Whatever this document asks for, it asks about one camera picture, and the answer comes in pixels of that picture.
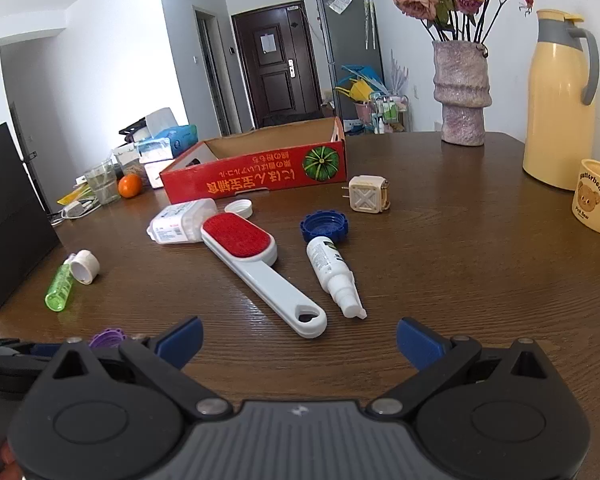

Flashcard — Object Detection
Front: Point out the purple bottle cap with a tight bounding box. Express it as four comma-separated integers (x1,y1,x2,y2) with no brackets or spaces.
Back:
88,328,126,349

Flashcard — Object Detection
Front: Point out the red white lint brush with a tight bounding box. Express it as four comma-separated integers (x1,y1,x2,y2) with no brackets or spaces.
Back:
200,212,327,339

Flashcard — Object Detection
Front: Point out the white spray bottle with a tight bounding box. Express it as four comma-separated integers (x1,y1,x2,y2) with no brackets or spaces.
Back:
306,236,367,320

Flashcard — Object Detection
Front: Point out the clear cotton swab box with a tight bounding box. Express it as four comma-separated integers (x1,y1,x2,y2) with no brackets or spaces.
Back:
146,198,218,245

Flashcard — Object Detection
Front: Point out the white tape roll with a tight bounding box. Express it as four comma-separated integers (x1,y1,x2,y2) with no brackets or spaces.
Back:
70,249,100,285

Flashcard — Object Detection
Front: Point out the green spray bottle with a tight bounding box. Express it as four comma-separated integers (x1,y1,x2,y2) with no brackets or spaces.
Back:
44,254,74,312

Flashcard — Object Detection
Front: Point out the white round lid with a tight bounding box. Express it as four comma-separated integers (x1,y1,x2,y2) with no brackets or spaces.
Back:
224,198,253,219

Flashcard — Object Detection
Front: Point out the blue bottle cap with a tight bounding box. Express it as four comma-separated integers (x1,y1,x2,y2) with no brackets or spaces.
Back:
300,210,349,243

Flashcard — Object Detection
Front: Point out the beige plug adapter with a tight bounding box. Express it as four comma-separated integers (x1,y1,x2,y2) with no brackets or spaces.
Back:
342,174,390,214

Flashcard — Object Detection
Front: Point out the orange fruit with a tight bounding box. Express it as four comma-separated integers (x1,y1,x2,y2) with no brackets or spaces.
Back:
118,174,144,200

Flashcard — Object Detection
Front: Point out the clear glass cup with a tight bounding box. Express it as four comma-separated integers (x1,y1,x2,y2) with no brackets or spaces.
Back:
84,159,120,206

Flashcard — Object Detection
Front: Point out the black monitor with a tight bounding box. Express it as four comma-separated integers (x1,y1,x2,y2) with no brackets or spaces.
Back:
0,124,59,309

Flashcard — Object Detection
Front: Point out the blue tissue pack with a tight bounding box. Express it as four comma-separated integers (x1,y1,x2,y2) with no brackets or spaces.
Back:
154,125,198,158

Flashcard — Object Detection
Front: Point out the red cardboard pumpkin box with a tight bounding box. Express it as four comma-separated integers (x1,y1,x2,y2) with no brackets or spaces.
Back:
160,117,347,204

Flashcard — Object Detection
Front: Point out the yellow bear mug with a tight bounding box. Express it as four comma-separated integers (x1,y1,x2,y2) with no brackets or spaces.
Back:
572,159,600,233

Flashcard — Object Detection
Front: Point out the metal storage rack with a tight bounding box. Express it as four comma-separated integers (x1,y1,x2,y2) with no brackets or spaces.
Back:
370,92,411,134

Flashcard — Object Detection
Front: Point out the yellow thermos jug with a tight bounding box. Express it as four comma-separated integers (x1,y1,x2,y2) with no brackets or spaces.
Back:
522,9,600,191

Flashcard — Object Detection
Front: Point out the pink ceramic vase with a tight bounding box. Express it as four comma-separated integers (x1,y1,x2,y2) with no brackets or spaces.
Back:
432,40,492,146

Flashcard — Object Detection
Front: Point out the yellow blue bags pile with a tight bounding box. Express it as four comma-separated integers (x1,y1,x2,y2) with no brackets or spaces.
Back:
334,64,389,103

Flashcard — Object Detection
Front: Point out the dark brown door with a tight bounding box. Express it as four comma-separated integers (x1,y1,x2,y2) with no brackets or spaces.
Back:
232,1,321,128

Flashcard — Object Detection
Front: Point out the grey refrigerator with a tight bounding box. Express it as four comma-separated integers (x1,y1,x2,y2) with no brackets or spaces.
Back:
316,0,384,122

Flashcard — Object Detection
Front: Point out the white charger with cable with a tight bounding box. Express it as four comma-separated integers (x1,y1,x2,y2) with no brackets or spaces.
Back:
50,198,100,226

